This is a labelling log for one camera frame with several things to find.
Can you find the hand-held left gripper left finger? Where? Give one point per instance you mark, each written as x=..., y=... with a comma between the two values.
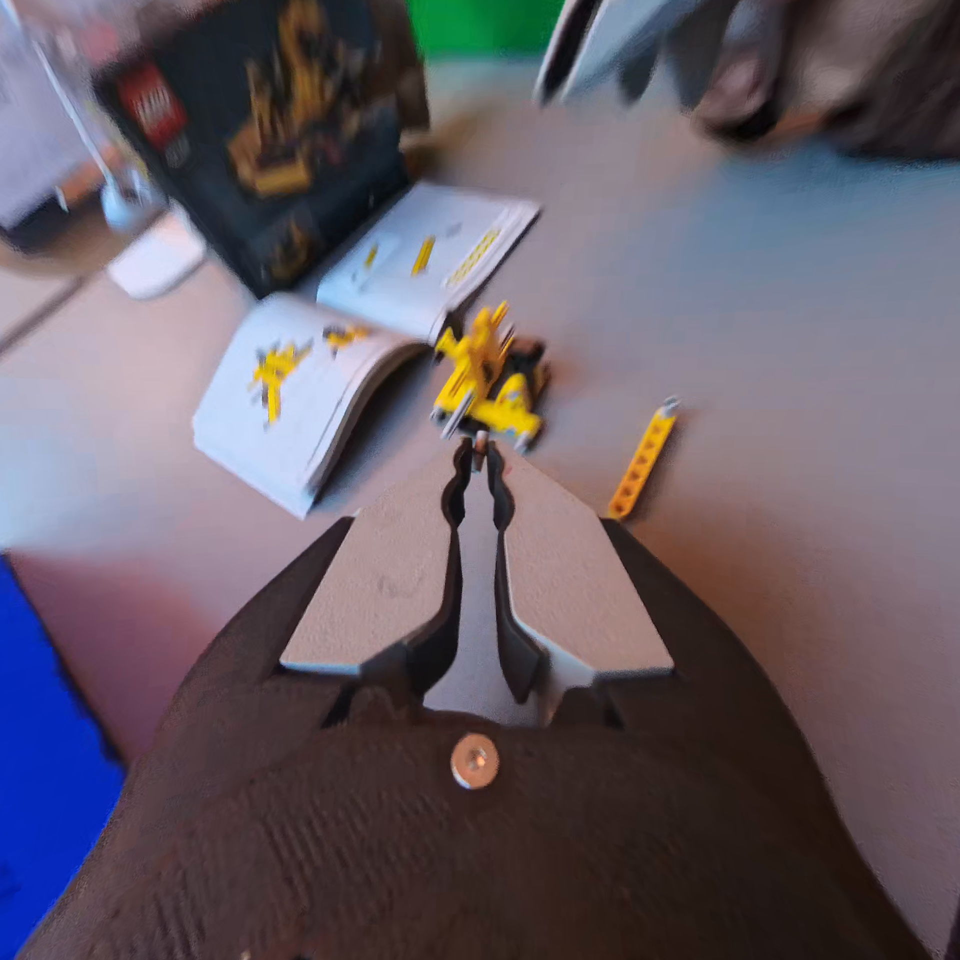
x=375, y=577

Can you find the blue plastic bin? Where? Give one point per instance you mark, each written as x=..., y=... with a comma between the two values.
x=45, y=750

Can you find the open lego instruction booklet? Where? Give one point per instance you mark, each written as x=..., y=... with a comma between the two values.
x=360, y=337

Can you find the yellow lego beam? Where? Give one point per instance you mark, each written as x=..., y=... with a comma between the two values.
x=643, y=461

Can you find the white flat base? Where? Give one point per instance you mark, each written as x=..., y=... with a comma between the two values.
x=154, y=255

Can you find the green board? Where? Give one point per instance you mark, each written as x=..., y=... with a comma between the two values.
x=487, y=22

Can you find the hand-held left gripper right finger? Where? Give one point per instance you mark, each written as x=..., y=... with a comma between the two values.
x=577, y=585

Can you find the small grey lego axle pin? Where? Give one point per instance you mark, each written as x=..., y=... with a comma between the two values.
x=477, y=450

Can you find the yellow lego model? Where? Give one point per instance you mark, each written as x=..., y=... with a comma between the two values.
x=487, y=382

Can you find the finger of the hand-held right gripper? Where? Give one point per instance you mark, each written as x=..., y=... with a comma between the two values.
x=694, y=45
x=600, y=45

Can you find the dark lego box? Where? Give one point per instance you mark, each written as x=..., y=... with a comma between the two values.
x=262, y=135

